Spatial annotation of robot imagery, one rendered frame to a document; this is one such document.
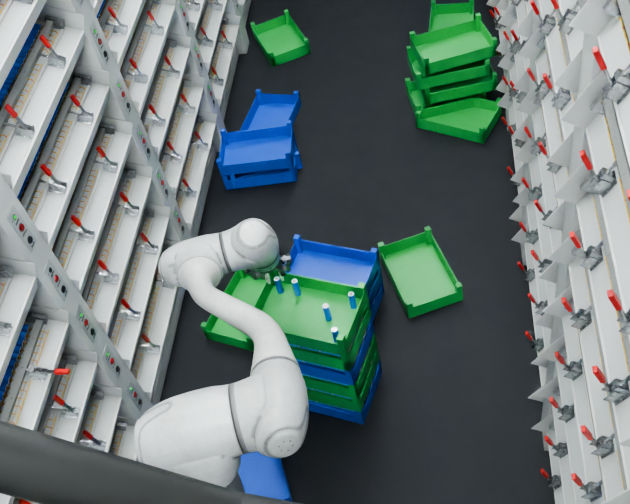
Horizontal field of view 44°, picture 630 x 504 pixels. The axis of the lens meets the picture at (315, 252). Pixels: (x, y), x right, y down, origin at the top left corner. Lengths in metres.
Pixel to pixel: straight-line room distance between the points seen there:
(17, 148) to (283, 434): 0.96
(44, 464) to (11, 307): 1.59
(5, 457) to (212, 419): 1.13
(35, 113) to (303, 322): 0.91
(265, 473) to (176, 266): 0.87
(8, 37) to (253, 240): 0.73
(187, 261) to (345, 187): 1.41
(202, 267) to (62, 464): 1.54
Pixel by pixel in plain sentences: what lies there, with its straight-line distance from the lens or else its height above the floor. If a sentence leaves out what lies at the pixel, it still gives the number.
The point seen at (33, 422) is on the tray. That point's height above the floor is 0.73.
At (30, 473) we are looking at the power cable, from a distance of 0.32.
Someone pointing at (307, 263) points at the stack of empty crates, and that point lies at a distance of 2.71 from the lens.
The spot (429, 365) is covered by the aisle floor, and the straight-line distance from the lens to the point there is 2.61.
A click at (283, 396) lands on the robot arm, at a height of 1.01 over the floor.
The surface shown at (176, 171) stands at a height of 0.36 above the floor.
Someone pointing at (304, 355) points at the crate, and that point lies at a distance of 2.26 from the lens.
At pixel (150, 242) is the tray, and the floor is 0.37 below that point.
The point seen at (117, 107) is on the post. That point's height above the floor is 0.84.
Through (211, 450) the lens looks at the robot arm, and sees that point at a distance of 1.45.
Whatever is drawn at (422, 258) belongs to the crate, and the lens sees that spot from 2.87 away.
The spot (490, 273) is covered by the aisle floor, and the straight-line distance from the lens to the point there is 2.83.
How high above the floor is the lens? 2.23
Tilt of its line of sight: 49 degrees down
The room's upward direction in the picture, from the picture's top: 15 degrees counter-clockwise
